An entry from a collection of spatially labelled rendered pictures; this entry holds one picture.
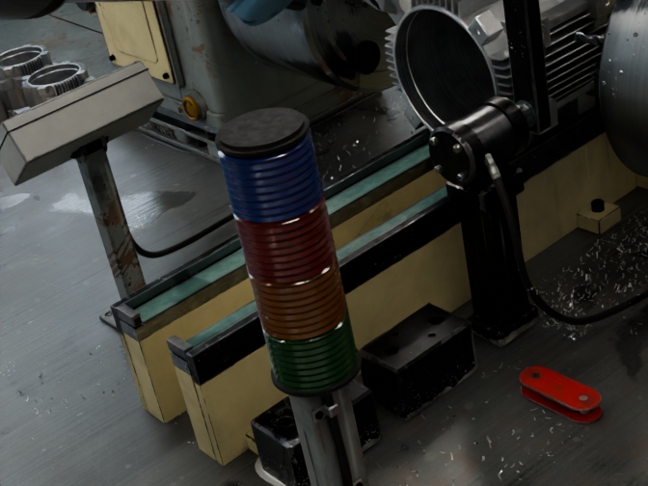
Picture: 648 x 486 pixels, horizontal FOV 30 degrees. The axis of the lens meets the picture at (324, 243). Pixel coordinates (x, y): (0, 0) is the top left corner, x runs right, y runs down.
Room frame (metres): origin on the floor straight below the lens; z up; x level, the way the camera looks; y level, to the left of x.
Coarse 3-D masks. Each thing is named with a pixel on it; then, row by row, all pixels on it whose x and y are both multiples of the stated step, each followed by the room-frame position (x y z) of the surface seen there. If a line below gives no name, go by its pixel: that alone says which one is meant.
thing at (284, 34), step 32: (320, 0) 1.36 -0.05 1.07; (352, 0) 1.36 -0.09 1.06; (256, 32) 1.44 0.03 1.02; (288, 32) 1.38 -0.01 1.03; (320, 32) 1.36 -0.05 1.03; (352, 32) 1.38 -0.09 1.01; (384, 32) 1.41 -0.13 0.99; (288, 64) 1.43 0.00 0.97; (320, 64) 1.36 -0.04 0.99; (352, 64) 1.38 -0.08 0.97; (384, 64) 1.40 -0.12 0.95
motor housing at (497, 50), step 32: (416, 0) 1.21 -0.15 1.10; (448, 0) 1.17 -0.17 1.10; (480, 0) 1.17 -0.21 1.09; (544, 0) 1.19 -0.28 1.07; (576, 0) 1.19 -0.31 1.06; (416, 32) 1.26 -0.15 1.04; (448, 32) 1.29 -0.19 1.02; (416, 64) 1.26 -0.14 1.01; (448, 64) 1.28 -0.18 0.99; (480, 64) 1.29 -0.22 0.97; (576, 64) 1.16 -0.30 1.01; (416, 96) 1.24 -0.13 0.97; (448, 96) 1.25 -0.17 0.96; (480, 96) 1.26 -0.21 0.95; (512, 96) 1.11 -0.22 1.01; (576, 96) 1.17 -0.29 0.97
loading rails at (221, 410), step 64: (576, 128) 1.19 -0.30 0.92; (384, 192) 1.16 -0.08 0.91; (576, 192) 1.18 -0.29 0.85; (384, 256) 1.02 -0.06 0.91; (448, 256) 1.07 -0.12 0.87; (128, 320) 0.98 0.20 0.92; (192, 320) 1.01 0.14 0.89; (256, 320) 0.93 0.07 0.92; (384, 320) 1.01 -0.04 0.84; (192, 384) 0.90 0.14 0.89; (256, 384) 0.92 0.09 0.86; (256, 448) 0.89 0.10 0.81
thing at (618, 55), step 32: (640, 0) 0.99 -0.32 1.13; (576, 32) 1.11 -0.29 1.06; (608, 32) 1.00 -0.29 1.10; (640, 32) 0.98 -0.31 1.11; (608, 64) 0.99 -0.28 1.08; (640, 64) 0.96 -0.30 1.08; (608, 96) 0.99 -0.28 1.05; (640, 96) 0.96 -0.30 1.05; (608, 128) 0.99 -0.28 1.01; (640, 128) 0.96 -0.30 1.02; (640, 160) 0.98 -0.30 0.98
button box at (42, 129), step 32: (64, 96) 1.18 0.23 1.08; (96, 96) 1.19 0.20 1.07; (128, 96) 1.20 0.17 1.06; (160, 96) 1.21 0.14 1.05; (0, 128) 1.14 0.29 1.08; (32, 128) 1.14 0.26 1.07; (64, 128) 1.15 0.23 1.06; (96, 128) 1.16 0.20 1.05; (128, 128) 1.22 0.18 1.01; (0, 160) 1.17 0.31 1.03; (32, 160) 1.12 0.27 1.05; (64, 160) 1.18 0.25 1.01
